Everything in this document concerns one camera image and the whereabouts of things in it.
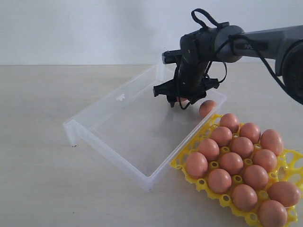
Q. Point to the clear plastic bin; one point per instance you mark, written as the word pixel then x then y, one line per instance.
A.
pixel 138 132

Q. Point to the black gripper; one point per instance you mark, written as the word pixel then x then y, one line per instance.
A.
pixel 176 88

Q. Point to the yellow plastic egg tray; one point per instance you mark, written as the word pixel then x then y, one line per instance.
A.
pixel 287 169

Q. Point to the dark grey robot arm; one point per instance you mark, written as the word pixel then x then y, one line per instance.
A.
pixel 227 44

